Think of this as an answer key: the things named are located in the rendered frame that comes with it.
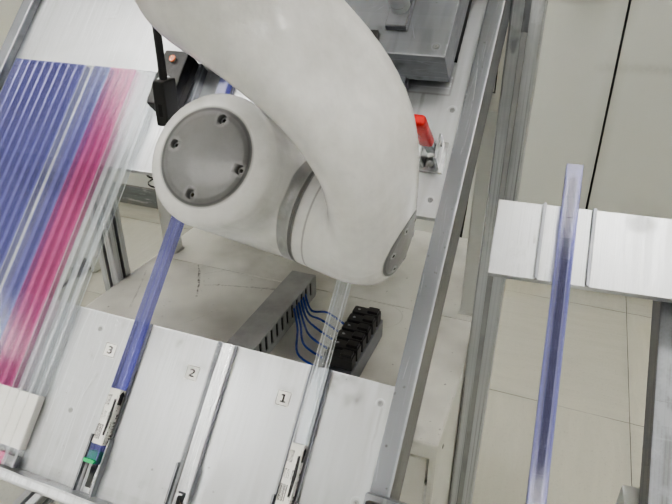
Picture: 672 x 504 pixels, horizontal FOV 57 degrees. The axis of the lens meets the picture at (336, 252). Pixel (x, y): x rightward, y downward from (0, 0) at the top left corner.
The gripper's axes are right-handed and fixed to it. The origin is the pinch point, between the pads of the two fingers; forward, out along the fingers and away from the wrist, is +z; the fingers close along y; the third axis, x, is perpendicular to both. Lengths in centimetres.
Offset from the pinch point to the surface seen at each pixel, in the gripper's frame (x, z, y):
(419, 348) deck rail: 9.5, -2.1, -9.5
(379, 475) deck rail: 21.8, -4.3, -8.6
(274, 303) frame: 9.4, 37.6, 24.1
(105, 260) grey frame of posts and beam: 9, 39, 63
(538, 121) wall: -71, 161, -7
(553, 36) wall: -95, 144, -7
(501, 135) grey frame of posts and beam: -19.6, 19.8, -10.8
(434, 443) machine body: 23.1, 25.9, -9.3
